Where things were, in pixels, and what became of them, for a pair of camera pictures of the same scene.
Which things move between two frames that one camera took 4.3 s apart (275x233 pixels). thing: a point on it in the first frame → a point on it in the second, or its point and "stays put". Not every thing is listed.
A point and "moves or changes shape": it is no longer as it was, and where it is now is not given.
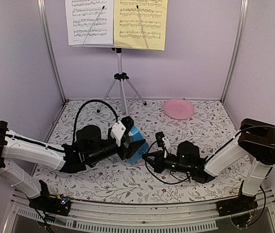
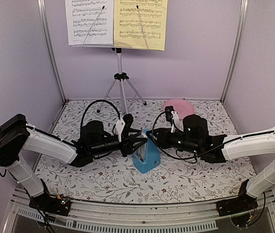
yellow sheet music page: [140, 24] stays put
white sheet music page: [89, 22] stays put
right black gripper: [157, 164] → [163, 141]
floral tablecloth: [206, 123] stays put
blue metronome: [137, 136] moves or changes shape
